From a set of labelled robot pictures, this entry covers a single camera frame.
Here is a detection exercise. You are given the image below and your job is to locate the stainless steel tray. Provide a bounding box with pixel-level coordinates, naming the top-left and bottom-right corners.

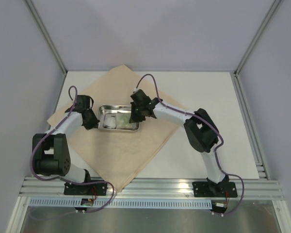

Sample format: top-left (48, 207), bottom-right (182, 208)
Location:
top-left (97, 104), bottom-right (139, 133)

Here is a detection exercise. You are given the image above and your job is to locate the white gauze pad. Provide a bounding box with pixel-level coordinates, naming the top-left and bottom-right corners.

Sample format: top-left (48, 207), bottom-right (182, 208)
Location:
top-left (103, 115), bottom-right (116, 129)

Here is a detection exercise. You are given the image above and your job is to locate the green sachet packet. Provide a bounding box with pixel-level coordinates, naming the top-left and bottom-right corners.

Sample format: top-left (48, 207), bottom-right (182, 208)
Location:
top-left (115, 114), bottom-right (132, 129)

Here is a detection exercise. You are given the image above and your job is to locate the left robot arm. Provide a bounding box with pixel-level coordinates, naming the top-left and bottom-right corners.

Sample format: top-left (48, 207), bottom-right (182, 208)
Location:
top-left (30, 95), bottom-right (99, 195)

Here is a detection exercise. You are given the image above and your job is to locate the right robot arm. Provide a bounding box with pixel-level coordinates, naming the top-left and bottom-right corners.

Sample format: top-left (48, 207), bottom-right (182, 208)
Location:
top-left (130, 89), bottom-right (229, 197)

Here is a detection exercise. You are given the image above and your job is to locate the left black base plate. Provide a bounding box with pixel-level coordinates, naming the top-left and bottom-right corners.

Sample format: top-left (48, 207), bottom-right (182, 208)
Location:
top-left (64, 183), bottom-right (107, 196)

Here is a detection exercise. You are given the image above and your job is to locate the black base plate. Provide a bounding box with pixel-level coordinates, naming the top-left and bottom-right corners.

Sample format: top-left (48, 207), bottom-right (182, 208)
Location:
top-left (64, 183), bottom-right (107, 196)
top-left (192, 181), bottom-right (238, 198)

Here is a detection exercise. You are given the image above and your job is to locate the white slotted cable duct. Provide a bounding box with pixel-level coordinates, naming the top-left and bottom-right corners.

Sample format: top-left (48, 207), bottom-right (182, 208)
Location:
top-left (28, 197), bottom-right (212, 210)

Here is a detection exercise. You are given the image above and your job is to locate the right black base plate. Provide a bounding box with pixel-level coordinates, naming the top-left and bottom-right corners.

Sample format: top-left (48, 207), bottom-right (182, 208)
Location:
top-left (192, 181), bottom-right (238, 198)

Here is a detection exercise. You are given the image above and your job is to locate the left aluminium frame post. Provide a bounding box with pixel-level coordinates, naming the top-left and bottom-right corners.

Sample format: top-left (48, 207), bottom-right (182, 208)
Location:
top-left (24, 0), bottom-right (67, 76)

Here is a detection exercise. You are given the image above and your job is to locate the aluminium frame post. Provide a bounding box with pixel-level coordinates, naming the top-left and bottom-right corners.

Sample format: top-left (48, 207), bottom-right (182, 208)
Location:
top-left (234, 0), bottom-right (283, 78)
top-left (24, 0), bottom-right (67, 76)

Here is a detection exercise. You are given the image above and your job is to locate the aluminium front rail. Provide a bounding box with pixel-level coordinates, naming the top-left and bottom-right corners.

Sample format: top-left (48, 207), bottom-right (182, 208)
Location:
top-left (19, 177), bottom-right (284, 200)

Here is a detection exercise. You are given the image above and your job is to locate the right aluminium frame post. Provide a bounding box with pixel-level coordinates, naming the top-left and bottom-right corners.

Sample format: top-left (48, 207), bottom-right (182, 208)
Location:
top-left (234, 0), bottom-right (283, 78)

